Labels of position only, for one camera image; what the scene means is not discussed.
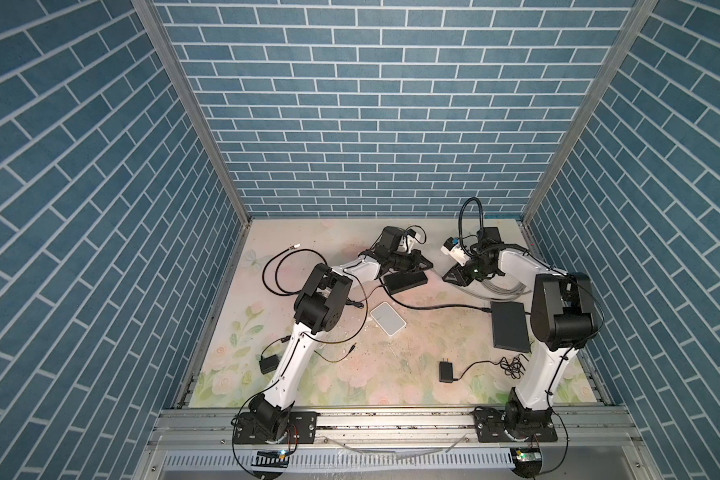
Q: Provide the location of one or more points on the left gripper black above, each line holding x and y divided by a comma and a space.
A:
413, 258

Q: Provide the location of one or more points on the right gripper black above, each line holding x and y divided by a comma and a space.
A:
457, 272

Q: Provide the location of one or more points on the black ribbed box device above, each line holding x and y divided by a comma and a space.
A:
399, 282

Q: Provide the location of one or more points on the dark grey network switch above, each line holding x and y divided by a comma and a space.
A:
509, 326

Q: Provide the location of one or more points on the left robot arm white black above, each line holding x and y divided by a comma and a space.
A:
318, 307

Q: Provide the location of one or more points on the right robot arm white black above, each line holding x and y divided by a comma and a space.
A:
563, 318

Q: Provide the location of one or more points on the white small router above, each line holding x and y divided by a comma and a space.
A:
387, 318

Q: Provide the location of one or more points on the black adapter left side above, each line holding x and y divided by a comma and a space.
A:
270, 363

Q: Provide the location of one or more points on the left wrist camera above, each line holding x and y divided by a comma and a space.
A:
401, 240

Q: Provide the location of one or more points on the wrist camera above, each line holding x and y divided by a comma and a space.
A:
452, 248
401, 240

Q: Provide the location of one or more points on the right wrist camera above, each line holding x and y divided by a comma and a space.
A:
452, 248

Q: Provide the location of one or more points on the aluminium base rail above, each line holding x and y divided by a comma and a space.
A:
439, 442

